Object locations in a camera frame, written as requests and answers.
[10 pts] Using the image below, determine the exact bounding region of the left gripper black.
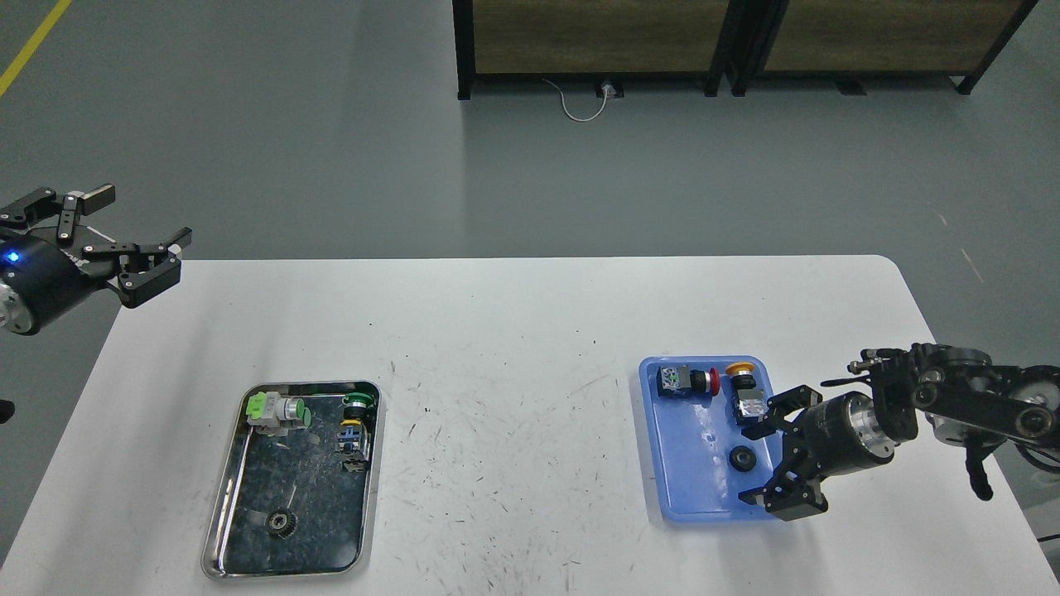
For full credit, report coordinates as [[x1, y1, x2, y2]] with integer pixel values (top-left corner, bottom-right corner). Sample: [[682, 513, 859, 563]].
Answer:
[[1, 185, 193, 336]]

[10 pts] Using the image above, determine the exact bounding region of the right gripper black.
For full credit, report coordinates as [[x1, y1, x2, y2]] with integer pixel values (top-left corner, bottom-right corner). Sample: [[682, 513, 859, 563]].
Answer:
[[739, 385, 897, 522]]

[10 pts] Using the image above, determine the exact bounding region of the black gear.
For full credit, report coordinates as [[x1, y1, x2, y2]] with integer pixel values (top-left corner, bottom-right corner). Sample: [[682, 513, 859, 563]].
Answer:
[[728, 445, 758, 473], [264, 508, 296, 540]]

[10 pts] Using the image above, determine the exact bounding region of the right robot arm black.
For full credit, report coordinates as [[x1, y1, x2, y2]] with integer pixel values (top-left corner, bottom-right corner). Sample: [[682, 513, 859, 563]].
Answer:
[[739, 344, 1059, 521]]

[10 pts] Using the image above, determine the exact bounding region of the blue plastic tray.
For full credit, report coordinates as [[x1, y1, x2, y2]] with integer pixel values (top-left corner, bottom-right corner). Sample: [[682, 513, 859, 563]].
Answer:
[[638, 355, 783, 524]]

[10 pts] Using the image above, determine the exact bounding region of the silver metal tray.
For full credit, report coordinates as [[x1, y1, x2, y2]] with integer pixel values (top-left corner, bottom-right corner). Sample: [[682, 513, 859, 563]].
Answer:
[[200, 380, 385, 580]]

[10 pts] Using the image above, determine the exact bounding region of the floor power socket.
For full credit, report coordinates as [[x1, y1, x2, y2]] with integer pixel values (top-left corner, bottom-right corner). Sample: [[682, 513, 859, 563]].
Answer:
[[595, 78, 624, 101]]

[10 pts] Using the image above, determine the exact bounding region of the yellow push button switch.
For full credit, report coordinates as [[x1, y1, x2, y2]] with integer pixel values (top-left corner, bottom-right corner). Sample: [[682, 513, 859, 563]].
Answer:
[[725, 361, 766, 426]]

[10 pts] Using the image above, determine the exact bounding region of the red push button switch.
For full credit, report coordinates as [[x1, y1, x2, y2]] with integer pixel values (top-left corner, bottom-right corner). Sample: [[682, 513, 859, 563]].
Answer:
[[658, 363, 720, 397]]

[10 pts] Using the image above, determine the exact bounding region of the light green push button switch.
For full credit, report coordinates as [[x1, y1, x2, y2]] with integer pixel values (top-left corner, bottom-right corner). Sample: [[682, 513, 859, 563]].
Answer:
[[243, 390, 313, 437]]

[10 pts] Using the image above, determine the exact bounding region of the dark green push button switch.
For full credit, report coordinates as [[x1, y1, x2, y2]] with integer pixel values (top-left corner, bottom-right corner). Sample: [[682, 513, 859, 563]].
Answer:
[[335, 392, 375, 473]]

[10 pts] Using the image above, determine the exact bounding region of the white cable on floor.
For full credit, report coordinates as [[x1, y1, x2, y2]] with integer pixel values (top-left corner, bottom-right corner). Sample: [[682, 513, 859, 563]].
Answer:
[[542, 78, 612, 123]]

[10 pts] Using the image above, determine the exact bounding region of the wooden cabinet right black frame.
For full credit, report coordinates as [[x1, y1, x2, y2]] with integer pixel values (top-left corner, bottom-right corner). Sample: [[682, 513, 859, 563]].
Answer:
[[726, 1, 1036, 97]]

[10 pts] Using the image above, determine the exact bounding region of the wooden cabinet black frame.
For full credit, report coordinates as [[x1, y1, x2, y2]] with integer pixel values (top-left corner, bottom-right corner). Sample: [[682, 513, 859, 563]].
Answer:
[[453, 1, 747, 101], [726, 1, 1036, 97]]

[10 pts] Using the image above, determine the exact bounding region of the wooden cabinet left black frame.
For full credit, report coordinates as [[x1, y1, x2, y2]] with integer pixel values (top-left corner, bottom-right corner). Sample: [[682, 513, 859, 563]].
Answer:
[[453, 1, 747, 101]]

